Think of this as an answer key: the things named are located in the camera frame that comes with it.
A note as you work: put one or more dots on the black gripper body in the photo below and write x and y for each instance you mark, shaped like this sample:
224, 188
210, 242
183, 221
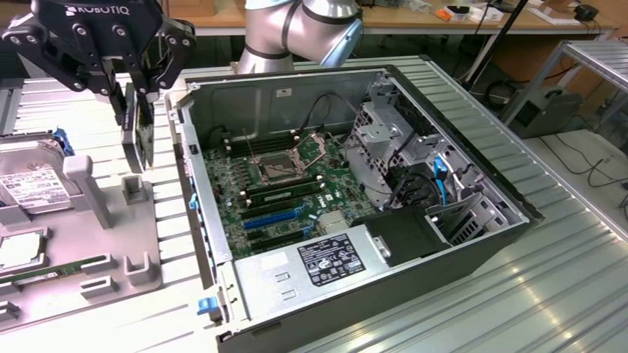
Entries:
98, 25

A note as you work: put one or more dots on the green graphics card black cooler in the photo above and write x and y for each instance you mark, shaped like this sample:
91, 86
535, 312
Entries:
134, 147

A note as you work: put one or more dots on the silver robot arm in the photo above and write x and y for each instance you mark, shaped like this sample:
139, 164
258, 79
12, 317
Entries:
275, 29

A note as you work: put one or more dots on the black RAM slot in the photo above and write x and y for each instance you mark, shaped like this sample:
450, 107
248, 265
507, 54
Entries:
260, 148
282, 183
260, 144
260, 140
260, 137
282, 186

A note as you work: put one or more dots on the thin metal locking lever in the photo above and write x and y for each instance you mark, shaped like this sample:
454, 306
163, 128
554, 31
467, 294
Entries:
250, 145

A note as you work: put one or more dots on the silver hard disk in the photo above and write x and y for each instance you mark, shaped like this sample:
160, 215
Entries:
30, 184

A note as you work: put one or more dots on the silver CPU socket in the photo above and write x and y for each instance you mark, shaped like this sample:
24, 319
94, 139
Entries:
275, 167

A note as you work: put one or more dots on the metal socket cover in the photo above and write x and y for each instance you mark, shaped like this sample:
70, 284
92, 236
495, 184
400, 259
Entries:
318, 141

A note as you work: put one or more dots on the blue expansion card retainer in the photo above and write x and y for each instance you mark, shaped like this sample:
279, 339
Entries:
192, 196

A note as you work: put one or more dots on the green motherboard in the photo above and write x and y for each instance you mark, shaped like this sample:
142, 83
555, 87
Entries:
226, 206

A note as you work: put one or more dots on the green RAM stick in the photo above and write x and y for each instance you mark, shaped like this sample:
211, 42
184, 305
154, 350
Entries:
39, 276
284, 193

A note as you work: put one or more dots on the perforated silver drive cage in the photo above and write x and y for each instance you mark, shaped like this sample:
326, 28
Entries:
375, 132

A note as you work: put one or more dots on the grey parts rack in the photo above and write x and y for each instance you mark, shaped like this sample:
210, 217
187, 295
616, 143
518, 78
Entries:
64, 235

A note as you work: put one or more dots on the long black expansion slot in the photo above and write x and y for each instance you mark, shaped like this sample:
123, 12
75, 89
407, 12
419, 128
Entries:
270, 210
275, 248
275, 239

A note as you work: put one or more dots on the wooden workbench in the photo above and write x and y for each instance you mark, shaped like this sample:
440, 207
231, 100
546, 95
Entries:
407, 22

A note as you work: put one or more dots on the blue expansion slot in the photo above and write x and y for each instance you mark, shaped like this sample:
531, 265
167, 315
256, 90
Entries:
270, 219

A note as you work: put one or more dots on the silver CPU chip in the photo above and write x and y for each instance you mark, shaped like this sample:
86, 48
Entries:
18, 250

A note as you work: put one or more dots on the short black expansion slot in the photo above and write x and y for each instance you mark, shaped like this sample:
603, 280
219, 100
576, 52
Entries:
256, 234

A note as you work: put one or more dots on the silver chipset heatsink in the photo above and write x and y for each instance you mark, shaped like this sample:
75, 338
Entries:
334, 220

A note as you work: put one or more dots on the orange and white box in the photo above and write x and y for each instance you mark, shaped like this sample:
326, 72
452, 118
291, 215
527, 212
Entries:
483, 14

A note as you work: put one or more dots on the black tripod pole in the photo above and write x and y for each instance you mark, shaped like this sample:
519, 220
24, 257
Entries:
500, 36

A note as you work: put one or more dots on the grey power supply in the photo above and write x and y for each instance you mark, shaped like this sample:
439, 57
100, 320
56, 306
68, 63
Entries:
275, 287

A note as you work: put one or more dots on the blue case latch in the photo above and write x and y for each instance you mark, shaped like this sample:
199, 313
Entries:
206, 307

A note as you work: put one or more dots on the slotted silver disk bay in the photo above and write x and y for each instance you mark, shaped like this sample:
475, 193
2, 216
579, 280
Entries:
466, 220

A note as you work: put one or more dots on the white flat box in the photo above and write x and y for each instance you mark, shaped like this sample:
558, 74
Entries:
550, 16

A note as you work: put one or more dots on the black floor device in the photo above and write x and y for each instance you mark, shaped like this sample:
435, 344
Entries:
556, 110

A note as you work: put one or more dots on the black PC case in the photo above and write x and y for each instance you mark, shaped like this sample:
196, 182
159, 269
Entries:
392, 301

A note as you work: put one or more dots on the black power adapter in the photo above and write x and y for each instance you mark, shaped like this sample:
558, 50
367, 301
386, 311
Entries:
586, 13

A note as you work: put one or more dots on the grey metal frame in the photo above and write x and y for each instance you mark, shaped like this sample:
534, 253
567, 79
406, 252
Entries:
10, 110

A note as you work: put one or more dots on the blue disk bracket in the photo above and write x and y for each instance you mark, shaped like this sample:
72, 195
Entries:
62, 141

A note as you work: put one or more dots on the aluminium frame table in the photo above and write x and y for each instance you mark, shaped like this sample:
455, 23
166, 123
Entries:
606, 51

